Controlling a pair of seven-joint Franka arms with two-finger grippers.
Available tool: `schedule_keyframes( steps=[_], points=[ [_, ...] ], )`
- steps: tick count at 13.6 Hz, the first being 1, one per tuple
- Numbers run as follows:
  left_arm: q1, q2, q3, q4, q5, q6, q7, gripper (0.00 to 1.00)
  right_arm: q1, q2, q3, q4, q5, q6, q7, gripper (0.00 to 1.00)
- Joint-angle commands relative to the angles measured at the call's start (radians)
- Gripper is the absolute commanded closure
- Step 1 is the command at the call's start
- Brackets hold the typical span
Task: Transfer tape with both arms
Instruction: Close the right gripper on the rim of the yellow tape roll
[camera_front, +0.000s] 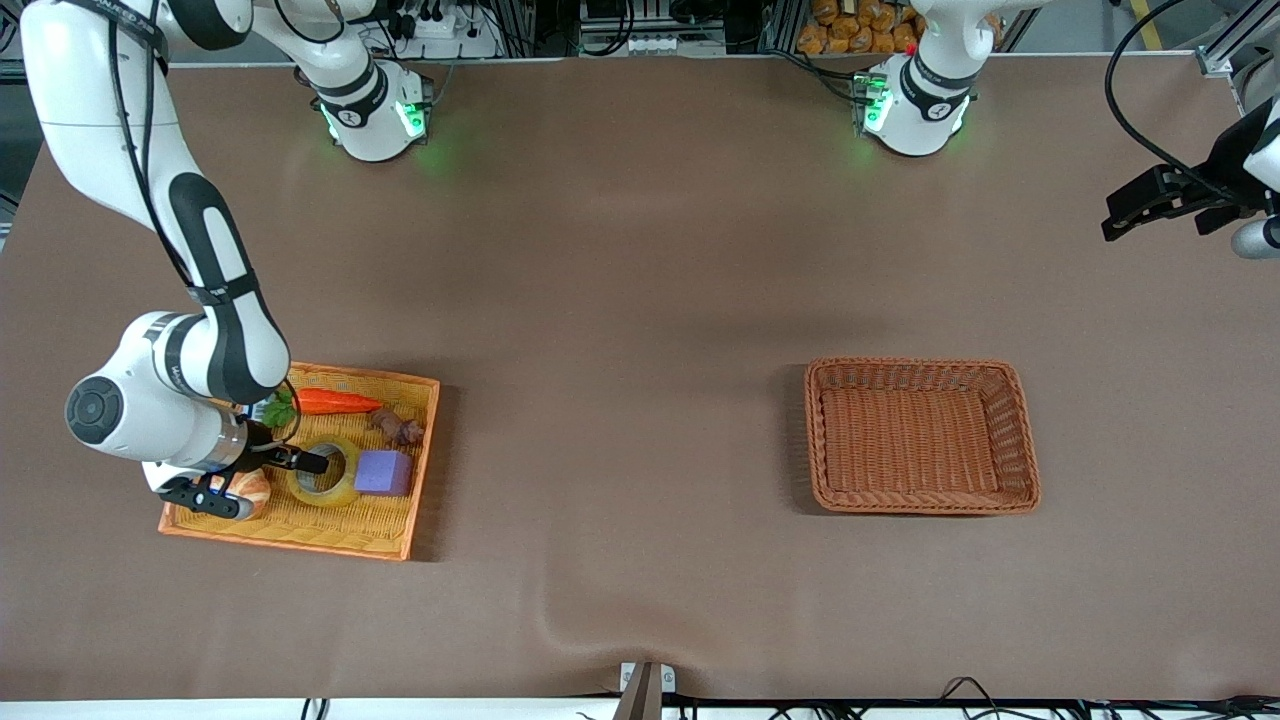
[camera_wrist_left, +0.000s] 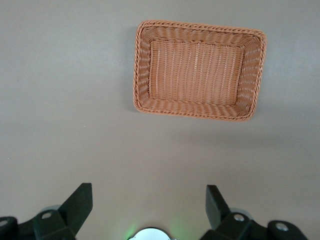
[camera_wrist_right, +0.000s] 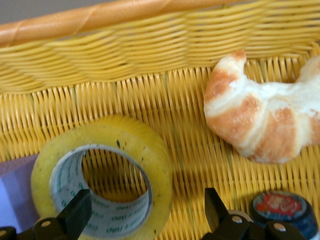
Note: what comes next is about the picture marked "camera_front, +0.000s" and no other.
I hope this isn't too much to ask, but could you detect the yellow tape roll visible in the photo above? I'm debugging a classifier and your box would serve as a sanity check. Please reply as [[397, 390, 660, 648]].
[[286, 434, 362, 509]]

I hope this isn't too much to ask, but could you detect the toy croissant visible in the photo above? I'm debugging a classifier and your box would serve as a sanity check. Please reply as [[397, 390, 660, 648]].
[[222, 467, 272, 521]]

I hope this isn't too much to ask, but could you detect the yellow wicker tray orange rim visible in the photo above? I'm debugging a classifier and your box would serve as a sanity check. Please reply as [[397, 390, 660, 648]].
[[158, 360, 441, 562]]

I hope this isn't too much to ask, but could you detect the orange toy carrot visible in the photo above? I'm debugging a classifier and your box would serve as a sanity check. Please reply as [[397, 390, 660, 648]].
[[262, 386, 386, 431]]

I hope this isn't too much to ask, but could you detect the purple block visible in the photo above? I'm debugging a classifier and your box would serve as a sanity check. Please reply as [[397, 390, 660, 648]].
[[353, 449, 415, 498]]

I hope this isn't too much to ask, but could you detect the small brown toy figure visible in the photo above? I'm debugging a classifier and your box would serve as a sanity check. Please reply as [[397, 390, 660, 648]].
[[368, 406, 426, 447]]

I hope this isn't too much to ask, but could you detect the brown wicker basket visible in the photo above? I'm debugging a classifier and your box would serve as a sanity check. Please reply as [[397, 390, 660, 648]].
[[804, 357, 1042, 517]]

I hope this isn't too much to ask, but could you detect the pile of orange pastries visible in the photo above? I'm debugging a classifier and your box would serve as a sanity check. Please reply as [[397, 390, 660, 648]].
[[797, 0, 926, 56]]

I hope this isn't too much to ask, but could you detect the brown table cover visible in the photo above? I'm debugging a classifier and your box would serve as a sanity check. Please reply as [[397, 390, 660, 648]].
[[0, 55, 1280, 701]]

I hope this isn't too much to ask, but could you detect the white power strip with plugs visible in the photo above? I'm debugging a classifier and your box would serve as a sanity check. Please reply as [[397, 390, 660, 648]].
[[390, 0, 501, 59]]

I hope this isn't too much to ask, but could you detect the aluminium frame profile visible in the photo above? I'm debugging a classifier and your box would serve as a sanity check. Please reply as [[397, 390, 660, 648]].
[[1195, 0, 1280, 79]]

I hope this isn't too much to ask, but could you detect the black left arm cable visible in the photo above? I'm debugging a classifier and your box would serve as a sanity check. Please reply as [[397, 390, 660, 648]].
[[1103, 0, 1216, 191]]

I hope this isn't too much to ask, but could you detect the grey metal post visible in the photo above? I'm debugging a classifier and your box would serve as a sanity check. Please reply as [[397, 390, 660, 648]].
[[611, 662, 664, 720]]

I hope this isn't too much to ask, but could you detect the white edge bracket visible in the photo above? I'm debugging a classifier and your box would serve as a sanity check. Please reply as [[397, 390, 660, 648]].
[[619, 661, 677, 697]]

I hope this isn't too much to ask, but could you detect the long black cable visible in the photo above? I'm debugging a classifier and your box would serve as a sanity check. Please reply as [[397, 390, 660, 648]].
[[680, 694, 1280, 719]]

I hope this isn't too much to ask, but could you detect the tangled black cable loop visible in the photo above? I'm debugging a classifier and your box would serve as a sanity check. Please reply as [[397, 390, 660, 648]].
[[930, 677, 1013, 720]]

